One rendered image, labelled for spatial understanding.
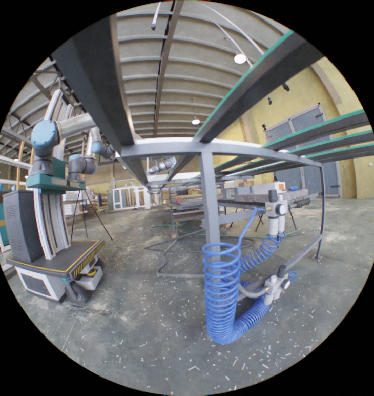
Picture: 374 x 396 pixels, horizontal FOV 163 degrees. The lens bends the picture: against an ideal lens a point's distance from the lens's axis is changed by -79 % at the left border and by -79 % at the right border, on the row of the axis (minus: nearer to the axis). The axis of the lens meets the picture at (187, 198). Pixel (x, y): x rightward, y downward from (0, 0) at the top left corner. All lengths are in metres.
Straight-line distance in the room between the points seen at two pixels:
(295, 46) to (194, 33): 8.13
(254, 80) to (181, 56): 8.73
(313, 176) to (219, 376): 6.72
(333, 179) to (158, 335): 6.58
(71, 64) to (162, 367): 0.84
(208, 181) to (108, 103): 0.30
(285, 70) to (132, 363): 0.94
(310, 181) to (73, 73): 6.90
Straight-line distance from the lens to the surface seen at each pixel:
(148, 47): 8.57
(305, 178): 6.94
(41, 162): 0.96
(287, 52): 0.21
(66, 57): 0.19
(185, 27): 8.13
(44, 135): 0.82
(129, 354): 0.78
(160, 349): 0.75
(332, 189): 6.50
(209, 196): 0.37
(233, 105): 0.26
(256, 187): 0.84
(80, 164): 1.36
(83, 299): 1.07
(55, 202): 1.34
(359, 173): 6.03
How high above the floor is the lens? 0.68
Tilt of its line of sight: 2 degrees down
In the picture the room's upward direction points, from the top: 6 degrees counter-clockwise
